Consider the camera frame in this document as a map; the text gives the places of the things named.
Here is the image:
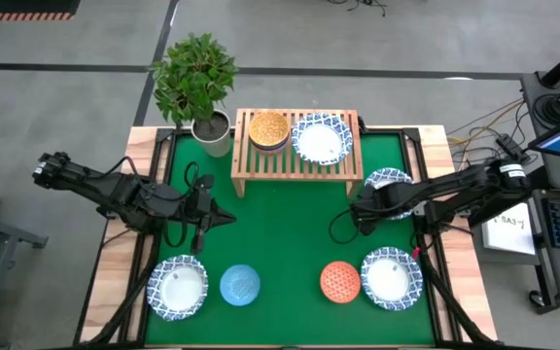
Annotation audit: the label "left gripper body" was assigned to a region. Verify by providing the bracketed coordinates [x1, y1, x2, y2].
[184, 173, 217, 256]

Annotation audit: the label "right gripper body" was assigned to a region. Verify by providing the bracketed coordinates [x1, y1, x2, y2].
[350, 186, 389, 238]

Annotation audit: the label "blue patterned paper plate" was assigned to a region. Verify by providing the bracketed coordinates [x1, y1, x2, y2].
[364, 166, 414, 221]
[359, 246, 425, 312]
[291, 112, 355, 167]
[145, 253, 210, 323]

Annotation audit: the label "light blue patterned bowl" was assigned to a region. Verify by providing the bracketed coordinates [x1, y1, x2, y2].
[219, 262, 263, 308]

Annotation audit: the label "orange patterned bowl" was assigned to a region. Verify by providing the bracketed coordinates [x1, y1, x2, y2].
[319, 260, 363, 305]

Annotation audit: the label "yellow patterned bowl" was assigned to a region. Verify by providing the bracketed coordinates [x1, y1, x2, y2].
[247, 110, 292, 148]

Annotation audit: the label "wooden slatted shelf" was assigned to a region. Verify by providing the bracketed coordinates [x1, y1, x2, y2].
[229, 107, 365, 199]

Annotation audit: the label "green table mat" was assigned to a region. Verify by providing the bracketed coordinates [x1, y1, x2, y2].
[143, 133, 437, 347]

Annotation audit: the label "green plant in white pot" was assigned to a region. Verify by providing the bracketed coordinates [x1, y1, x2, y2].
[149, 31, 240, 158]

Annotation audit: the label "white paper sheet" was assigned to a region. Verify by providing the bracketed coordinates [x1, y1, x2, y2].
[480, 213, 538, 257]

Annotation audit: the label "black power strip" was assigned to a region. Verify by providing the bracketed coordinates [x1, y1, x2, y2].
[495, 132, 530, 165]

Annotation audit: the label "black caster wheel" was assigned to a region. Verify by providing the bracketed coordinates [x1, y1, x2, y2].
[527, 289, 547, 309]

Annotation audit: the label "black hazard striped floor mat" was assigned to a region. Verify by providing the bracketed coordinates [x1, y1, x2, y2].
[0, 0, 82, 21]

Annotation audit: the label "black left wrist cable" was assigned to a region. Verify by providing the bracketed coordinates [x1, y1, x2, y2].
[161, 159, 202, 249]

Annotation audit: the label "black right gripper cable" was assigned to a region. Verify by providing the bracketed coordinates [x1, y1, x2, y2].
[328, 207, 362, 246]

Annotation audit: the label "yellow cable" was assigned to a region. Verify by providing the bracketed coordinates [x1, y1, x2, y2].
[446, 98, 525, 147]

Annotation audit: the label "coiled black cable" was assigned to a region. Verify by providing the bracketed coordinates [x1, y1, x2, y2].
[532, 90, 560, 128]

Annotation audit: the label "black floor cables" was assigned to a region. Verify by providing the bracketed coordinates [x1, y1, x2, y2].
[325, 0, 389, 18]

